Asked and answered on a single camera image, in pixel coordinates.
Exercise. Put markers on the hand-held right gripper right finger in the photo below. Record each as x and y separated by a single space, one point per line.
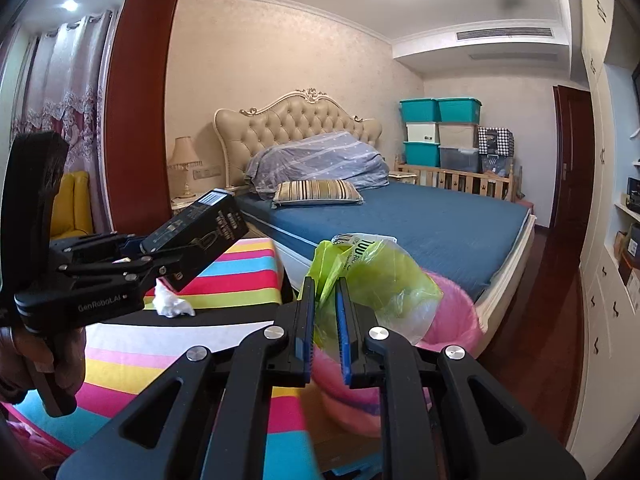
344 330

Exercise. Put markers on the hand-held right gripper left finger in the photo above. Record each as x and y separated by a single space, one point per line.
307 330

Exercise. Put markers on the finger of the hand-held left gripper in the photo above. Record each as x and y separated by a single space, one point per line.
110 269
90 245

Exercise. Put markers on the green plastic bag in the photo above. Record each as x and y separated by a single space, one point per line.
390 285

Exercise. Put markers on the pink bagged trash bin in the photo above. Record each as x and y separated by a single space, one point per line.
450 320

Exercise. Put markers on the black carton box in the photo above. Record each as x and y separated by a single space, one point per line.
205 220

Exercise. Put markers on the person's left hand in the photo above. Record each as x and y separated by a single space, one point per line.
70 360

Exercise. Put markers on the yellow armchair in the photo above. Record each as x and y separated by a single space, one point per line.
72 205

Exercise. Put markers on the small crumpled white tissue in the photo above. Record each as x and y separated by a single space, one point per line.
172 302

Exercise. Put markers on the colourful striped tablecloth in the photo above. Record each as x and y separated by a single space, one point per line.
225 285

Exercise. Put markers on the beige table lamp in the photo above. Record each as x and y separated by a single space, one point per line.
184 160

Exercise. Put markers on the bed with blue sheet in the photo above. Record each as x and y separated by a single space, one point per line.
425 225

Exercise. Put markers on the striped pillow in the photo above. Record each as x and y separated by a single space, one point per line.
320 192

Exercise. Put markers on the pink lace curtains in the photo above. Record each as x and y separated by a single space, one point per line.
70 100

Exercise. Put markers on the pink plastic bag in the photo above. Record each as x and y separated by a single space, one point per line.
35 447

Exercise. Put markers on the grey blue folded duvet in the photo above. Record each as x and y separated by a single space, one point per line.
325 160

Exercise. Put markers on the teal storage box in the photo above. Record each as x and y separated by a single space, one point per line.
459 110
420 110
421 154

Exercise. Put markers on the clear storage box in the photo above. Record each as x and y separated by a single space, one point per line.
460 159

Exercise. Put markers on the beige tufted headboard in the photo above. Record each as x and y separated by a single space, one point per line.
295 120

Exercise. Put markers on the white storage box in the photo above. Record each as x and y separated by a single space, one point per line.
422 132

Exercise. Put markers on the dark packaged bag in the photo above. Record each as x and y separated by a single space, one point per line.
496 164

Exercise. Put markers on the beige storage box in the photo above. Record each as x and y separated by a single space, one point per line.
459 135

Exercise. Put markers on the recessed ceiling spotlight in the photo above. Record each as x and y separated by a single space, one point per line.
70 5

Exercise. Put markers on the checkered storage bag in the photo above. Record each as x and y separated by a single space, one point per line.
495 140

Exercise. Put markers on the white built-in wardrobe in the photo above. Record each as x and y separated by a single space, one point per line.
600 310

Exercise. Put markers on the dark wooden door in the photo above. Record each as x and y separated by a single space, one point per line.
570 160

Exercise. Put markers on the dark grey safe box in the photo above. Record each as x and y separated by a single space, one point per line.
635 240

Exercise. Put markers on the ceiling air vent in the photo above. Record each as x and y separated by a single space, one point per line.
505 33

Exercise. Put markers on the wall switch panel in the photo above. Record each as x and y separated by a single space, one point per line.
207 172

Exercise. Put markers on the red wooden door frame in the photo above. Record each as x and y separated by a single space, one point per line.
145 85

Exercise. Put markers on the wooden crib rail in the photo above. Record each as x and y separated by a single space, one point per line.
460 180

